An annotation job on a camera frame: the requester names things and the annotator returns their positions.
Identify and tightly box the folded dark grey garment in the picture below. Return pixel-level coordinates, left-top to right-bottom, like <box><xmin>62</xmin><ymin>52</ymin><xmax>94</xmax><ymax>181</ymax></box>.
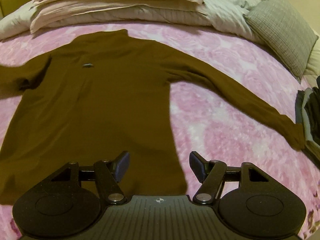
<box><xmin>295</xmin><ymin>77</ymin><xmax>319</xmax><ymax>166</ymax></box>

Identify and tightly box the light grey crumpled duvet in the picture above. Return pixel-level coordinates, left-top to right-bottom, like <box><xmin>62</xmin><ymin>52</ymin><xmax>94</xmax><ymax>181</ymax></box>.
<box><xmin>1</xmin><ymin>0</ymin><xmax>261</xmax><ymax>43</ymax></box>

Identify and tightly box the brown long-sleeve shirt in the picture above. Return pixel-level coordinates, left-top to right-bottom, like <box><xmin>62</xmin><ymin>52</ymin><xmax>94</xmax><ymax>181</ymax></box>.
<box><xmin>1</xmin><ymin>30</ymin><xmax>304</xmax><ymax>205</ymax></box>

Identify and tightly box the grey knitted cushion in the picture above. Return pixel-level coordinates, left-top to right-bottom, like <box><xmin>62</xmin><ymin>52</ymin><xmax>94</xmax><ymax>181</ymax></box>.
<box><xmin>244</xmin><ymin>0</ymin><xmax>318</xmax><ymax>82</ymax></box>

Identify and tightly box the pink rose-pattern blanket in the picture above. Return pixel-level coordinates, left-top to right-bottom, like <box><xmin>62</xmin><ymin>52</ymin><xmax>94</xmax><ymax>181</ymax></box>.
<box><xmin>1</xmin><ymin>22</ymin><xmax>319</xmax><ymax>239</ymax></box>

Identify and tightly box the folded pink-beige quilt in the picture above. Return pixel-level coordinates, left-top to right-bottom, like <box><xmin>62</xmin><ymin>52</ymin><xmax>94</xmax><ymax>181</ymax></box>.
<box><xmin>30</xmin><ymin>0</ymin><xmax>213</xmax><ymax>34</ymax></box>

